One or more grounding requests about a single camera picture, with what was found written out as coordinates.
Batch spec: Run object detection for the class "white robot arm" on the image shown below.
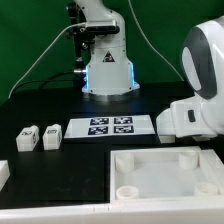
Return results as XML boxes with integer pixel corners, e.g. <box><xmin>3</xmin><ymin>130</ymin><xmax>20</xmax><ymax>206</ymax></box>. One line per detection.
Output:
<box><xmin>74</xmin><ymin>0</ymin><xmax>224</xmax><ymax>138</ymax></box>

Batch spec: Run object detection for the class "white square tabletop part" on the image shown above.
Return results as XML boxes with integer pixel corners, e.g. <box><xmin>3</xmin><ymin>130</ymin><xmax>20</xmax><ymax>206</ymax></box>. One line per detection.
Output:
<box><xmin>110</xmin><ymin>146</ymin><xmax>224</xmax><ymax>202</ymax></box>

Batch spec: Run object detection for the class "white cable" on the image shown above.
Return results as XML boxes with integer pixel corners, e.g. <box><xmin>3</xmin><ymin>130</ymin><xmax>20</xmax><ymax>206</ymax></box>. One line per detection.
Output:
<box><xmin>7</xmin><ymin>0</ymin><xmax>185</xmax><ymax>100</ymax></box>

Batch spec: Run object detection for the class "black cable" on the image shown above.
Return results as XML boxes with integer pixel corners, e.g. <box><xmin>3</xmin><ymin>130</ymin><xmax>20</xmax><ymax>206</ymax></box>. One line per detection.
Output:
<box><xmin>9</xmin><ymin>70</ymin><xmax>76</xmax><ymax>98</ymax></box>

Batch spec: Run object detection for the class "white sheet with tags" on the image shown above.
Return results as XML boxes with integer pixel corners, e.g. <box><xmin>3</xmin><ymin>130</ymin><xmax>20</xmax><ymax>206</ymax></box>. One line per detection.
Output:
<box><xmin>64</xmin><ymin>115</ymin><xmax>155</xmax><ymax>139</ymax></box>

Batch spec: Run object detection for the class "white left corner block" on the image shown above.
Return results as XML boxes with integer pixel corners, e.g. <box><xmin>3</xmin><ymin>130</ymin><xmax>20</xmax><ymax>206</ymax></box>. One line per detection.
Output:
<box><xmin>0</xmin><ymin>160</ymin><xmax>10</xmax><ymax>191</ymax></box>

